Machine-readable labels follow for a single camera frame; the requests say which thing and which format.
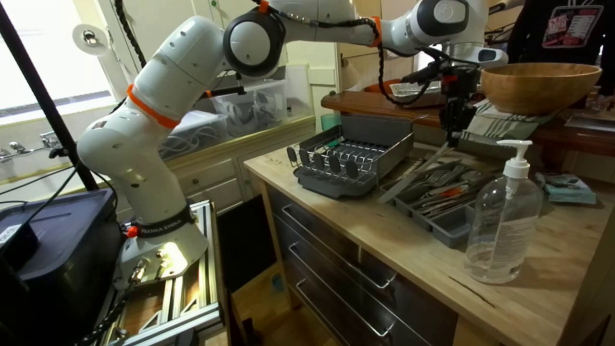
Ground chrome faucet fixture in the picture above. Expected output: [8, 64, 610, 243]
[0, 131, 66, 166]

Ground striped dish towel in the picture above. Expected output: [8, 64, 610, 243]
[458, 99, 554, 160]

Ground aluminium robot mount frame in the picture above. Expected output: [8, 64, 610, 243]
[89, 198, 227, 346]

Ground clear plastic bin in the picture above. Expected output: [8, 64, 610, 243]
[210, 64, 316, 139]

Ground wooden bowl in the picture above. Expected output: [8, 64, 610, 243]
[479, 62, 604, 118]

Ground dark wooden table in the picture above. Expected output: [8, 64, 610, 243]
[320, 75, 615, 173]

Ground white lidded plastic bin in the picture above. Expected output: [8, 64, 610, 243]
[156, 108, 231, 160]

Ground steel table knife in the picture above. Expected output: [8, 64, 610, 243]
[377, 141, 454, 206]

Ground black equipment box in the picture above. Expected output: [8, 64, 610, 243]
[0, 189, 127, 346]

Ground grey cutlery tray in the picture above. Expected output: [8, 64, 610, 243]
[383, 160, 508, 250]

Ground clear hand sanitizer bottle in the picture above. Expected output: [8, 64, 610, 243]
[466, 139, 546, 287]

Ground person in black shirt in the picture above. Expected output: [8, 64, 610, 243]
[506, 0, 615, 66]

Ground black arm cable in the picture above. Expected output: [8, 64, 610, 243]
[368, 16, 450, 108]

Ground blue sponge pack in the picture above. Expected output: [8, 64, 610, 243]
[537, 170, 600, 208]

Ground white wall fixture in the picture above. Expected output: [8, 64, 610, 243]
[72, 24, 112, 58]

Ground black tripod pole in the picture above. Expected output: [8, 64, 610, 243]
[0, 0, 102, 195]

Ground steel drawer cabinet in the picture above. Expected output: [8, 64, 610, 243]
[266, 185, 460, 346]

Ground orange handled utensil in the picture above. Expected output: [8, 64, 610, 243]
[441, 183, 471, 198]

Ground aluminium foil tray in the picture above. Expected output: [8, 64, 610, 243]
[389, 79, 450, 106]

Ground grey dish rack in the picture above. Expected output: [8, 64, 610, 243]
[285, 114, 418, 200]

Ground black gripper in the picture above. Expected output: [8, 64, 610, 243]
[441, 64, 483, 152]

